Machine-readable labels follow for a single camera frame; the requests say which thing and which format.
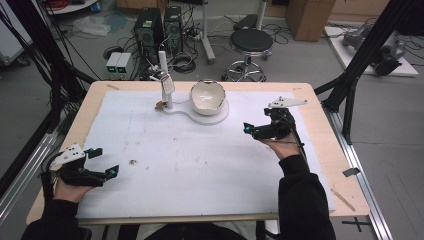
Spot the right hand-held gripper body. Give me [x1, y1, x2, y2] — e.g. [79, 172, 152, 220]
[253, 96, 308, 141]

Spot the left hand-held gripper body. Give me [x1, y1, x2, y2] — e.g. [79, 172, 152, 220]
[49, 143, 108, 188]

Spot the person's left hand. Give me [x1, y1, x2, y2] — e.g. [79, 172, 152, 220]
[53, 178, 96, 204]

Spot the person's right hand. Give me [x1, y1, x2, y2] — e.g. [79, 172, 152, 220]
[262, 137, 302, 160]

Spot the white ceramic bowl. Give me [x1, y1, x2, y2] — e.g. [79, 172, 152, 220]
[189, 79, 227, 117]

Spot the white foam table mat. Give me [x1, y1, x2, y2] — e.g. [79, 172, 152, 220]
[75, 89, 338, 220]

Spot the black round stool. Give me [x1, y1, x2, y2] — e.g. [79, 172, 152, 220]
[221, 28, 275, 83]

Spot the grey tape piece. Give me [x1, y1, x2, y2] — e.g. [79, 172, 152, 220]
[342, 167, 362, 178]

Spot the white floor board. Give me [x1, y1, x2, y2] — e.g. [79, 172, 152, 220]
[323, 24, 420, 78]

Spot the grey power supply unit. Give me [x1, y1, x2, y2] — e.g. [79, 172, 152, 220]
[105, 51, 122, 75]
[115, 52, 133, 76]

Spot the thin wooden stick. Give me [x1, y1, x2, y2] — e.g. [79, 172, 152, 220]
[330, 188, 357, 213]

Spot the grey metal desk leg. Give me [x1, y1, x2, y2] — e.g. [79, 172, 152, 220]
[199, 0, 217, 65]

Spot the person's dark lap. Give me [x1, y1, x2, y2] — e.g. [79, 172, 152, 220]
[116, 222, 249, 240]

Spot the brown cardboard box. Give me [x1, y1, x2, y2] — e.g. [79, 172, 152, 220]
[285, 0, 337, 43]

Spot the black tape cross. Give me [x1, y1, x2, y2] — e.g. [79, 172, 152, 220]
[341, 216, 372, 233]

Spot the black computer tower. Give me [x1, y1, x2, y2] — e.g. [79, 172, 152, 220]
[133, 7, 165, 57]
[163, 5, 184, 54]

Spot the clear plastic bag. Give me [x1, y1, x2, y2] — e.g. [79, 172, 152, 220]
[70, 14, 112, 37]

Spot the grey machine with black parts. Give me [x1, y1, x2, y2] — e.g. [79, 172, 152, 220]
[342, 22, 407, 77]

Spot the white round table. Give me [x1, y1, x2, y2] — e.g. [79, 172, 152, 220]
[42, 0, 98, 15]

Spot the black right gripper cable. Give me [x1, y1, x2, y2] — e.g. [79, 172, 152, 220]
[283, 111, 309, 166]

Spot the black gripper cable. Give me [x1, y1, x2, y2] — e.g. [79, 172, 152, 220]
[283, 111, 309, 166]
[40, 151, 66, 203]

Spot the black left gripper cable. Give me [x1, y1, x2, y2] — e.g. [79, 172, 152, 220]
[40, 151, 66, 203]

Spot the aluminium frame rail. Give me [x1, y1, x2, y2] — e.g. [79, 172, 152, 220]
[0, 132, 58, 219]
[323, 109, 395, 240]

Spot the coiled black cable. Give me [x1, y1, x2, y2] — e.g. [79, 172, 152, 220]
[169, 52, 198, 75]

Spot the black metal frame post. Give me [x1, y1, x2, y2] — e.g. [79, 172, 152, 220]
[314, 0, 418, 145]
[5, 0, 98, 104]

